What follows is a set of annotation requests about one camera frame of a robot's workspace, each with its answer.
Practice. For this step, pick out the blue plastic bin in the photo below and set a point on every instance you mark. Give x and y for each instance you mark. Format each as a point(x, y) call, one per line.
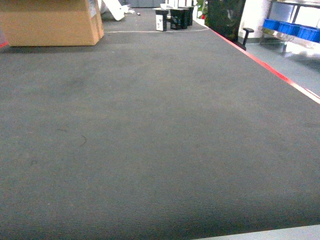
point(271, 24)

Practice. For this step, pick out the black office chair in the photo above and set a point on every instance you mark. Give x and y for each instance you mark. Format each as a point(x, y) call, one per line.
point(224, 17)

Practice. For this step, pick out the green potted plant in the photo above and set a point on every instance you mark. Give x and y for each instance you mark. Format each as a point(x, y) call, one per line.
point(202, 9)

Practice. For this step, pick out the steel roller shelf rack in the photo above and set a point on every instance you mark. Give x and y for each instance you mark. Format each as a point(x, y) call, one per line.
point(288, 31)

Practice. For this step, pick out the black crate stack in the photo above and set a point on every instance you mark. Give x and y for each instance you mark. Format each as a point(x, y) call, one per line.
point(181, 18)

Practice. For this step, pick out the white foam board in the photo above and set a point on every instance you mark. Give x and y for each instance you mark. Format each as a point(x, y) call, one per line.
point(112, 8)

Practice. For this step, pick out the large cardboard box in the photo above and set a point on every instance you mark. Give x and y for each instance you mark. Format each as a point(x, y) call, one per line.
point(51, 23)

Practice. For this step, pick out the black white computer case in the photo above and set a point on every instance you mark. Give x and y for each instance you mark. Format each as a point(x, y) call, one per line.
point(161, 19)

